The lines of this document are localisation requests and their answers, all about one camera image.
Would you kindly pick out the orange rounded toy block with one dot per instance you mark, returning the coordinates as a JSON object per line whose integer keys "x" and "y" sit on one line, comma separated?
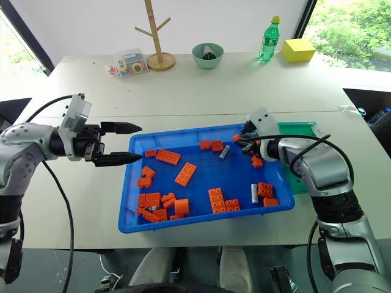
{"x": 182, "y": 207}

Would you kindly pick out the dark object in bowl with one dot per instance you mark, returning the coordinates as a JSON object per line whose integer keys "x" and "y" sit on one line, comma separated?
{"x": 208, "y": 54}

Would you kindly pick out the smooth orange toy block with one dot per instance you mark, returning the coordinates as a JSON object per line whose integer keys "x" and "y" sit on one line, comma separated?
{"x": 271, "y": 202}

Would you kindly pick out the silver cylindrical battery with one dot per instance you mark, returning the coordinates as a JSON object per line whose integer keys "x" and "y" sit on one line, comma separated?
{"x": 224, "y": 153}
{"x": 152, "y": 208}
{"x": 254, "y": 193}

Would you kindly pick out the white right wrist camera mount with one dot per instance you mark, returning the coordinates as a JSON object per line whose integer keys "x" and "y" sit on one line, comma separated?
{"x": 265, "y": 120}

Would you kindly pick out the yellow box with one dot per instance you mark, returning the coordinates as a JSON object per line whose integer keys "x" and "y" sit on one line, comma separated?
{"x": 297, "y": 50}

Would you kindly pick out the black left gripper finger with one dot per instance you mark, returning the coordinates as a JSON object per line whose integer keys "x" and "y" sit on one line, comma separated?
{"x": 117, "y": 158}
{"x": 120, "y": 128}

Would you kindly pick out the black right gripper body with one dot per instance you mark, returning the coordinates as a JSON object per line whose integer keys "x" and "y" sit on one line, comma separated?
{"x": 251, "y": 130}

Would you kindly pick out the green plastic bin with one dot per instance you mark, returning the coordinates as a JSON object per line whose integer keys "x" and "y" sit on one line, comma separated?
{"x": 297, "y": 129}

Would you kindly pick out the white crumpled tag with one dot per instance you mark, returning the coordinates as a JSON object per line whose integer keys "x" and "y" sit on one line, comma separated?
{"x": 346, "y": 109}

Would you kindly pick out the blue plastic bin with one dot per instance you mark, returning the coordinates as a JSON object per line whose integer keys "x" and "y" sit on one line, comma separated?
{"x": 201, "y": 180}

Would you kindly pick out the tiny orange toy brick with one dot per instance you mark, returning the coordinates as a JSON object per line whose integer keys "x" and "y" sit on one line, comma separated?
{"x": 235, "y": 138}
{"x": 174, "y": 217}

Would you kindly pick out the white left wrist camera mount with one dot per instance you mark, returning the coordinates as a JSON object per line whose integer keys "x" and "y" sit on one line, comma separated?
{"x": 73, "y": 119}

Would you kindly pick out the pale green bowl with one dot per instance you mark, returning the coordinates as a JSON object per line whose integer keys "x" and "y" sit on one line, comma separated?
{"x": 207, "y": 59}

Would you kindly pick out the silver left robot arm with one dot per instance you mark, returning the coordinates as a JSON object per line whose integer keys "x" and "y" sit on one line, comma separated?
{"x": 21, "y": 143}

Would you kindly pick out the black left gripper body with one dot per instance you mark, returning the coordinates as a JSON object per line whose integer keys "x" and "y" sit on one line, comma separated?
{"x": 88, "y": 138}

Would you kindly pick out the green plastic soda bottle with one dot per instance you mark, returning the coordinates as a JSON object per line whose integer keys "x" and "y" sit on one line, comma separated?
{"x": 268, "y": 42}

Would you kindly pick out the long orange toy brick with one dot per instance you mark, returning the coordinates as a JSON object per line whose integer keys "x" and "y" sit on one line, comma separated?
{"x": 154, "y": 215}
{"x": 185, "y": 174}
{"x": 168, "y": 157}
{"x": 217, "y": 200}

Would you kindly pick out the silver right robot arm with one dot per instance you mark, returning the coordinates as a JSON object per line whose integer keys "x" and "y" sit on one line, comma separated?
{"x": 327, "y": 171}

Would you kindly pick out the black bracket under table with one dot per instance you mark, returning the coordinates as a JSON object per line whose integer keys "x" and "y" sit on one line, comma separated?
{"x": 281, "y": 279}

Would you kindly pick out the blue capped water bottles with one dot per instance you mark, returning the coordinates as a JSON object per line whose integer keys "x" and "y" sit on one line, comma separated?
{"x": 377, "y": 114}

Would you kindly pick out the black window frame bar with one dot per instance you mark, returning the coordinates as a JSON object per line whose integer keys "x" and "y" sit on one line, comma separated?
{"x": 305, "y": 16}
{"x": 27, "y": 36}

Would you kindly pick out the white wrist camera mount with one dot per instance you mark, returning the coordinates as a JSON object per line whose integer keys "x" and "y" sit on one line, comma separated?
{"x": 73, "y": 119}
{"x": 265, "y": 120}

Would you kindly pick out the pale grey rounded shell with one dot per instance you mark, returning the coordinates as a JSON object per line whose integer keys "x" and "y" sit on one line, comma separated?
{"x": 233, "y": 268}
{"x": 152, "y": 268}

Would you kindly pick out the black flat panel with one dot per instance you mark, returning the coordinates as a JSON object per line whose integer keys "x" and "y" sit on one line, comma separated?
{"x": 12, "y": 108}

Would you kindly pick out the wooden mug tree stand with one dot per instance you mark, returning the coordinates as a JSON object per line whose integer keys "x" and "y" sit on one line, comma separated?
{"x": 159, "y": 52}

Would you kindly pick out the small orange toy brick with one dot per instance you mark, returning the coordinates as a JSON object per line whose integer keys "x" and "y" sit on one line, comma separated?
{"x": 144, "y": 182}
{"x": 217, "y": 146}
{"x": 257, "y": 162}
{"x": 150, "y": 153}
{"x": 205, "y": 145}
{"x": 168, "y": 200}
{"x": 148, "y": 172}

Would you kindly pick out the small pink toy piece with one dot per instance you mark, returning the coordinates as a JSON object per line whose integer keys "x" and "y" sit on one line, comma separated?
{"x": 109, "y": 69}

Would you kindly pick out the square orange toy brick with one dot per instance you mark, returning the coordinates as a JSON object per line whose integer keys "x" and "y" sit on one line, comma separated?
{"x": 232, "y": 205}
{"x": 149, "y": 200}
{"x": 265, "y": 189}

